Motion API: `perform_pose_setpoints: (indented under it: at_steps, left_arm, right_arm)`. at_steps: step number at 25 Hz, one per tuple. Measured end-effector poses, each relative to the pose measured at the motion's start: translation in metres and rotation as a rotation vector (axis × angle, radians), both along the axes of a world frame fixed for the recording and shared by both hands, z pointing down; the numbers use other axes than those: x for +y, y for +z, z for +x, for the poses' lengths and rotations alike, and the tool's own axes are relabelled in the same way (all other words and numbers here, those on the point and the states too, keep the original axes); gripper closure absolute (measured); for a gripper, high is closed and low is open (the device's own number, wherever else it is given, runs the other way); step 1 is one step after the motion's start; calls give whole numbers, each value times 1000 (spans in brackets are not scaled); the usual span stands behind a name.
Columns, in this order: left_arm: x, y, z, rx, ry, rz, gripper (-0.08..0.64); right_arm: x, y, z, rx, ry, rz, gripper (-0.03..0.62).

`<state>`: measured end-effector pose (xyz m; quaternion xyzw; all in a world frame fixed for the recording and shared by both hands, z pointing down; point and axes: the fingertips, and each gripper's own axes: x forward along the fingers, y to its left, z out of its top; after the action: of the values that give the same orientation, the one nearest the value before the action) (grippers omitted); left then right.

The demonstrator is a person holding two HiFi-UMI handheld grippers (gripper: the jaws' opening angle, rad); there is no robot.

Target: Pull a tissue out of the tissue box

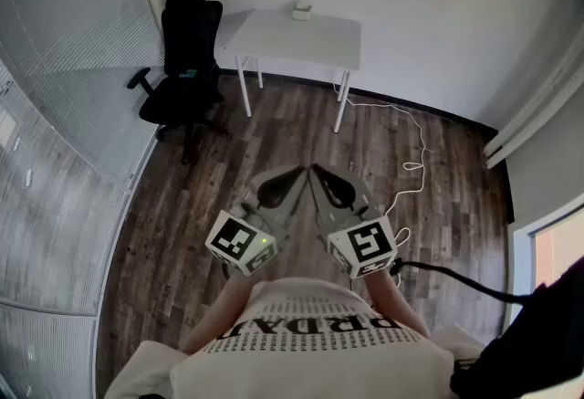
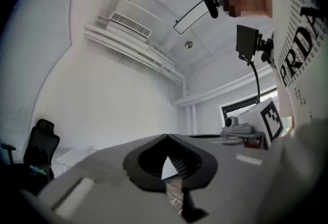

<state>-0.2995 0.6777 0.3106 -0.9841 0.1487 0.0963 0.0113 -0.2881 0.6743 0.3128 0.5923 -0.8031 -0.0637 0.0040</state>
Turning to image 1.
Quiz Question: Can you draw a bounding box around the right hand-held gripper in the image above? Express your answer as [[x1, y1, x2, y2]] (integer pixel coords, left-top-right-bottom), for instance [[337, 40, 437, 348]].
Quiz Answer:
[[308, 163, 398, 281]]

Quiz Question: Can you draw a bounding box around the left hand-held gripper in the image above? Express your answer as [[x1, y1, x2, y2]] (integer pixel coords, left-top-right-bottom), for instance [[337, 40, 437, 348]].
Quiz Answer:
[[204, 164, 312, 278]]

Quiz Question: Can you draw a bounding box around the small white box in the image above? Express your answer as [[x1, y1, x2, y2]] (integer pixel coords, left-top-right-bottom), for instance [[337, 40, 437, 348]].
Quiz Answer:
[[291, 0, 313, 22]]

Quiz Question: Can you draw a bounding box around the person's right forearm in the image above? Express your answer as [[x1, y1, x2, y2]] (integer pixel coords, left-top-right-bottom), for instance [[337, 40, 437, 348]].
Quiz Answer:
[[364, 268, 433, 339]]

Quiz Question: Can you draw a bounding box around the person's left forearm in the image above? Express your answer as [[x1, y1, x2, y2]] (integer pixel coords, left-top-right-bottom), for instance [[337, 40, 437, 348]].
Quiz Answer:
[[182, 271, 255, 355]]

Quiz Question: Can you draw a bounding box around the white table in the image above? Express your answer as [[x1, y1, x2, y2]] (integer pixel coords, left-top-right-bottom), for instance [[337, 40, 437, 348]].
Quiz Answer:
[[222, 7, 362, 134]]

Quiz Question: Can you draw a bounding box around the white printed t-shirt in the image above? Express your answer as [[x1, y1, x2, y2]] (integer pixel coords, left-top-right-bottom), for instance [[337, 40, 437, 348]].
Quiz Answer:
[[104, 277, 487, 399]]

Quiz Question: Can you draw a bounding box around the black office chair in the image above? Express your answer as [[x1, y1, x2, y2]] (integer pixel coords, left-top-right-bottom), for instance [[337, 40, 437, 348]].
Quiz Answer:
[[126, 0, 229, 166]]

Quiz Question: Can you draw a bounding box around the black body-mounted device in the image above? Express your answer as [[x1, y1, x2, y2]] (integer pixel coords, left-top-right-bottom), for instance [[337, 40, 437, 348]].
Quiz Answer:
[[449, 254, 584, 399]]

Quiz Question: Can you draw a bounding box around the white floor cable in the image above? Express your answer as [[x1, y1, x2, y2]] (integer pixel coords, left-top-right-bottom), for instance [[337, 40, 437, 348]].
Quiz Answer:
[[332, 79, 438, 289]]

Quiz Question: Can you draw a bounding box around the black cable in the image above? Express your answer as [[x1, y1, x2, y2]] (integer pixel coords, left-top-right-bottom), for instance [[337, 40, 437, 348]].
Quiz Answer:
[[391, 257, 535, 303]]

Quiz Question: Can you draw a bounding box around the white wall pipe bundle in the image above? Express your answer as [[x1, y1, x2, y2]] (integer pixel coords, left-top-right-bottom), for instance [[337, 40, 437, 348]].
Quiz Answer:
[[483, 38, 584, 170]]

